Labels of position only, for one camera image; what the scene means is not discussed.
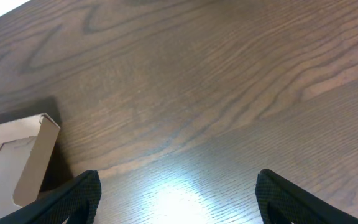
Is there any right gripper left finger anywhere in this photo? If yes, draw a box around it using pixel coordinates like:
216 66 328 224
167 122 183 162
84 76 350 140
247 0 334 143
0 170 101 224

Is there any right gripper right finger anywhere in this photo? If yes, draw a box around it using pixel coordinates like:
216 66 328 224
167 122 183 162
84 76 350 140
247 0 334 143
255 169 358 224

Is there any cardboard box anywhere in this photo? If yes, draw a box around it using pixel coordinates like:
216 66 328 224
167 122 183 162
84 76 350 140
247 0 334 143
0 113 60 218

